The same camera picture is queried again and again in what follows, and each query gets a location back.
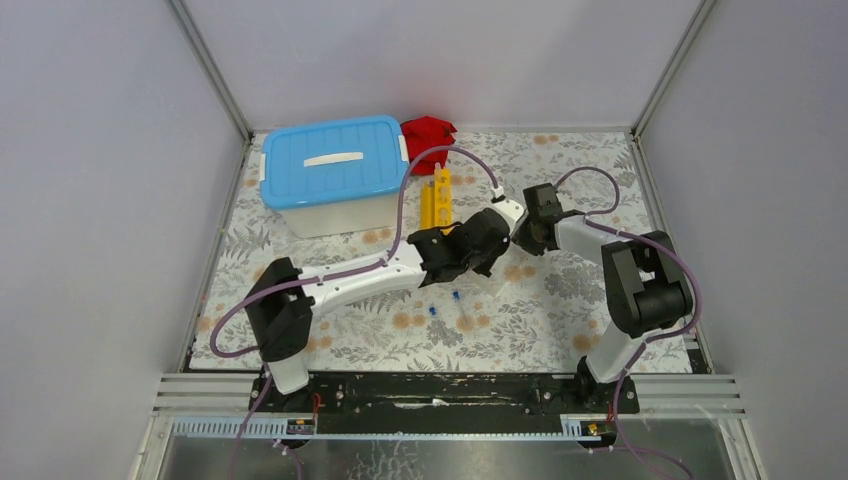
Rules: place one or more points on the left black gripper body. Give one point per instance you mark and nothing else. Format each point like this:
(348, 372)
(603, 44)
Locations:
(482, 262)

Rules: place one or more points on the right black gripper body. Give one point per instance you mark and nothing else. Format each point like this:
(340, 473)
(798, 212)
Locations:
(524, 237)

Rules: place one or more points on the clear plastic tube rack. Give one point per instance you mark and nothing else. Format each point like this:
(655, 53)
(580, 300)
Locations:
(495, 282)

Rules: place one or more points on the blue plastic bin lid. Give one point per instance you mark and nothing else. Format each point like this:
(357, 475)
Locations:
(333, 161)

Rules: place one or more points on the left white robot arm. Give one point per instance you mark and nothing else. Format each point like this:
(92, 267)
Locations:
(286, 300)

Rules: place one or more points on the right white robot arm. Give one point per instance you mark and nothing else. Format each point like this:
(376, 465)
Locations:
(647, 290)

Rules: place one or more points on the yellow test tube rack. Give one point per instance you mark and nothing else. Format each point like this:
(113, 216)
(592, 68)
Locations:
(436, 203)

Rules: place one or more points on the floral patterned table mat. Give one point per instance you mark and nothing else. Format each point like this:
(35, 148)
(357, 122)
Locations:
(550, 314)

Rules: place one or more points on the red cloth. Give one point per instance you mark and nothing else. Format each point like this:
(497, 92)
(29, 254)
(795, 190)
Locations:
(424, 133)

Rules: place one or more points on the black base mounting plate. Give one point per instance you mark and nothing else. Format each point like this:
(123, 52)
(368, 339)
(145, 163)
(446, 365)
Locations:
(446, 403)

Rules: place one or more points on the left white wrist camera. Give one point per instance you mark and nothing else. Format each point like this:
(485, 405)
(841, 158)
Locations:
(510, 210)

